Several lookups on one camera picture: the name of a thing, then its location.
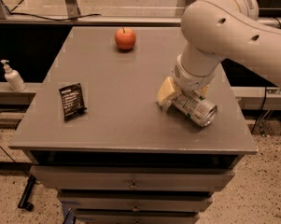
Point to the grey drawer cabinet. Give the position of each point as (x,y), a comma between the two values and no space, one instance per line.
(124,160)

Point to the white pump bottle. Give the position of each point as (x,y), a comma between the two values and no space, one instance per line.
(13,77)

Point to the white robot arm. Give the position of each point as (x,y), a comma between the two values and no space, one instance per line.
(218,29)

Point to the black clamp on floor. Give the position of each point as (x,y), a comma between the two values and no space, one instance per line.
(24,201)

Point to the red apple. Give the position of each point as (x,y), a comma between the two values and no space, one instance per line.
(125,38)

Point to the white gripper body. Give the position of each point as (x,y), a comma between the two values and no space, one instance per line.
(189,78)

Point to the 7up soda can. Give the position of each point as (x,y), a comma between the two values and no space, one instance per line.
(199,110)

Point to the black snack packet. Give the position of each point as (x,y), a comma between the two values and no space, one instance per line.
(72,101)

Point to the metal railing frame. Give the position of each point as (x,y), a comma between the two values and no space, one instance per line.
(113,12)

